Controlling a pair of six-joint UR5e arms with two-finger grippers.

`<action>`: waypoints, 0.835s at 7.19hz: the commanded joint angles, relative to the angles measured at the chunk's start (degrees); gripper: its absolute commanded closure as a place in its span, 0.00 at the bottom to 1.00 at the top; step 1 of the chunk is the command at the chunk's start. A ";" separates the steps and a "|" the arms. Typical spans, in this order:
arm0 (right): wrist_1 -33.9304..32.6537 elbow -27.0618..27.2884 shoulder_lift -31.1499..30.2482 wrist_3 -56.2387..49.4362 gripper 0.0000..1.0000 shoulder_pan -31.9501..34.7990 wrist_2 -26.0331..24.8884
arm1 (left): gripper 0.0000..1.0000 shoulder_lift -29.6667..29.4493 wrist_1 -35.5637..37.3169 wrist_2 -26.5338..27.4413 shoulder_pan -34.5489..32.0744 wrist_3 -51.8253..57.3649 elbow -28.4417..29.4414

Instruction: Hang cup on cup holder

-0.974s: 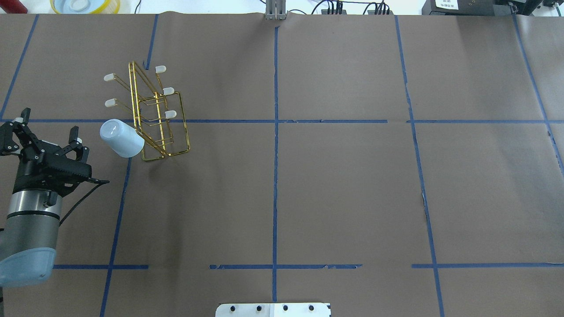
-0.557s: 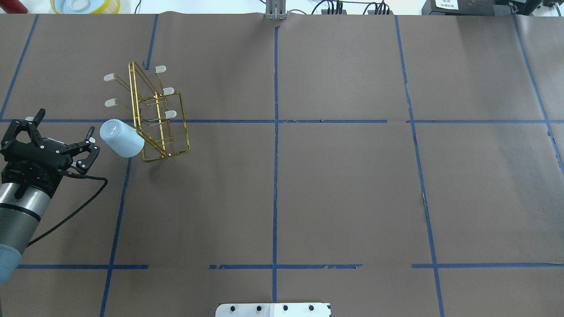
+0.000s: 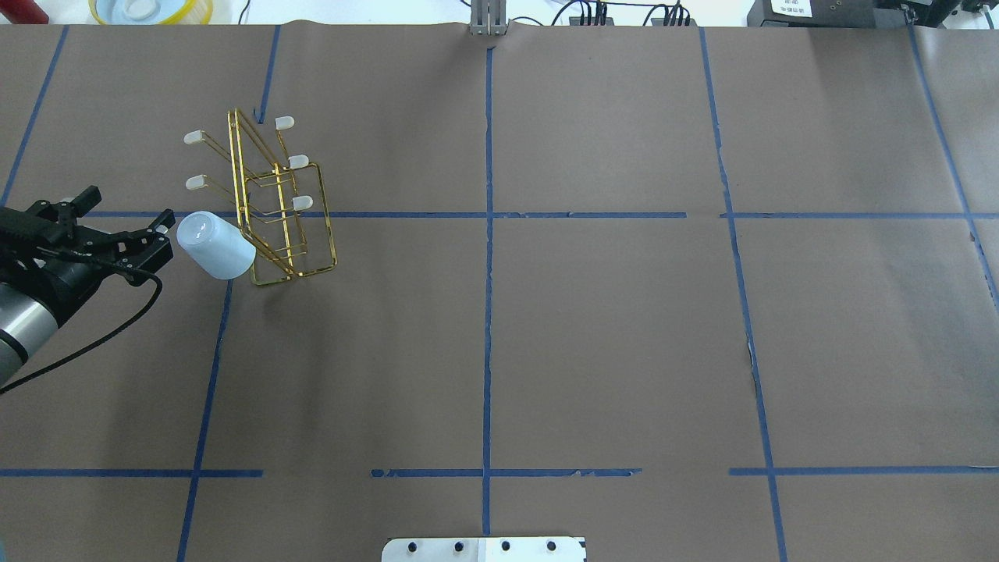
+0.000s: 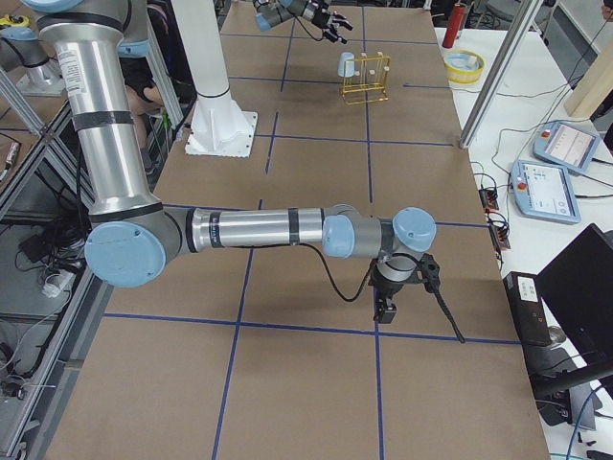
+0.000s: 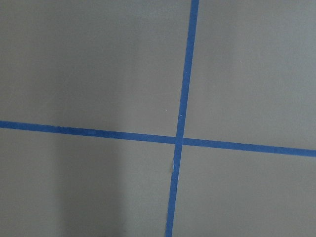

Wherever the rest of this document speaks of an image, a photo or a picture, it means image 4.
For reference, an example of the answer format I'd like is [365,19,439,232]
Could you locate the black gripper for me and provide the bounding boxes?
[369,263,420,323]
[306,2,353,44]

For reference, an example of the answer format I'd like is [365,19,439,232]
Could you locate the light blue plastic cup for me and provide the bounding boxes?
[337,52,355,79]

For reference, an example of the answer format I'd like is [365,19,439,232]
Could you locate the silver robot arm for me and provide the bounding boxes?
[30,1,440,324]
[252,0,353,44]

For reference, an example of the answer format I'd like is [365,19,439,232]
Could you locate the red cylinder bottle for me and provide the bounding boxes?
[442,3,465,49]

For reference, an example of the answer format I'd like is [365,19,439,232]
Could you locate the near orange black adapter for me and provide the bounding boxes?
[486,212,511,251]

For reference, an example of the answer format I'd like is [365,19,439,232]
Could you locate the orange black adapter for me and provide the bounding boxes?
[479,186,499,212]
[486,212,511,251]

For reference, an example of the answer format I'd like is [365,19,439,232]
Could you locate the far orange black adapter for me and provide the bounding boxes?
[479,186,499,212]

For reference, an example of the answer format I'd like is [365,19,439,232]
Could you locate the black computer box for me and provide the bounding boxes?
[503,271,552,347]

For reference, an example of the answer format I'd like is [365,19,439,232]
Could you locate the near blue teach pendant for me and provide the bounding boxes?
[511,159,581,224]

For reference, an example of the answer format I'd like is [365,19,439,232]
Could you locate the blue teach pendant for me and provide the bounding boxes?
[511,159,581,224]
[533,121,602,175]

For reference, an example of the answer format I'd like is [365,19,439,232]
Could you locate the black monitor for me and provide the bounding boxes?
[536,223,612,363]

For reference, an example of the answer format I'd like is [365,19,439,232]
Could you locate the person in black shirt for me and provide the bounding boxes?
[120,2,169,175]

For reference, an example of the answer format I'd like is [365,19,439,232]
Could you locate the far blue teach pendant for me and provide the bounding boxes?
[533,121,602,175]

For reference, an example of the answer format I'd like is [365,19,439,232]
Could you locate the wooden board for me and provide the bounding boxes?
[564,40,613,119]

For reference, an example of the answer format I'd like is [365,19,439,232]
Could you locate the white power strip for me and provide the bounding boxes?
[41,269,73,298]

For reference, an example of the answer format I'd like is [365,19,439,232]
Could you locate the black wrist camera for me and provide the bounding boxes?
[418,253,441,293]

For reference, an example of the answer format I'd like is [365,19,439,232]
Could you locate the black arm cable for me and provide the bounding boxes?
[253,241,466,344]
[292,16,331,42]

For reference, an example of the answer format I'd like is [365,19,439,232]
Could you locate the gold wire cup holder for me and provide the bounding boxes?
[340,52,391,105]

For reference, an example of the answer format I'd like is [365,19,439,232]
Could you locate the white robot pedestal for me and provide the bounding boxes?
[171,0,258,158]

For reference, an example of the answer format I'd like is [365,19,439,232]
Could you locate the aluminium frame post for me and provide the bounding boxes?
[459,0,543,149]

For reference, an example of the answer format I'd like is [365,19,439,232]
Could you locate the aluminium side frame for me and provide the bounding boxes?
[1,70,110,459]

